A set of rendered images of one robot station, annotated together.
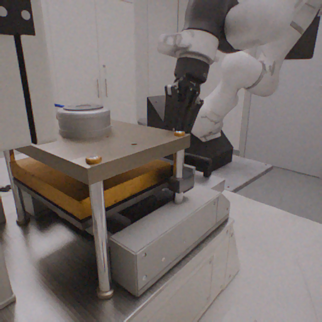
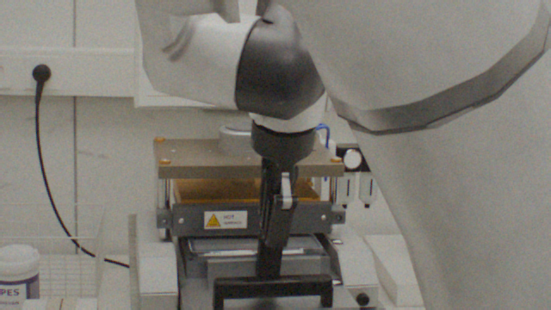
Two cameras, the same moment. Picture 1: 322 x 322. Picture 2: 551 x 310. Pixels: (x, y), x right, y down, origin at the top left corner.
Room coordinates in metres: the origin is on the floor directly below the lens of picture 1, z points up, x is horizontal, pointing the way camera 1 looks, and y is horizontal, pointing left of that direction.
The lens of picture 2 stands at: (1.16, -0.79, 1.38)
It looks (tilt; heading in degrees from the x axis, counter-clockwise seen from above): 10 degrees down; 129
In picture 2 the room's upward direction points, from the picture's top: 2 degrees clockwise
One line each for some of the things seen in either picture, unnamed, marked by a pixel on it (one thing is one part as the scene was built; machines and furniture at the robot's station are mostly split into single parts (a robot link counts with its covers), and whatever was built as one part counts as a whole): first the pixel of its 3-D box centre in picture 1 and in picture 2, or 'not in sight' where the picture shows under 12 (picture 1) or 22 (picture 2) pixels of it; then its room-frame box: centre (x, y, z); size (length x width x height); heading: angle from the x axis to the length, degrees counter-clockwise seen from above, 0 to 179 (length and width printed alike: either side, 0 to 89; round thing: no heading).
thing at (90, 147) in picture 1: (62, 149); (252, 162); (0.38, 0.15, 1.08); 0.31 x 0.24 x 0.13; 49
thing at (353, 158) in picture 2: not in sight; (356, 168); (0.44, 0.37, 1.05); 0.15 x 0.05 x 0.15; 49
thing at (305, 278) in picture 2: (183, 160); (273, 292); (0.59, -0.06, 0.99); 0.15 x 0.02 x 0.04; 49
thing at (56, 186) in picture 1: (85, 156); (248, 178); (0.40, 0.12, 1.07); 0.22 x 0.17 x 0.10; 49
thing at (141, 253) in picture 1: (181, 225); (154, 258); (0.35, -0.04, 0.96); 0.25 x 0.05 x 0.07; 139
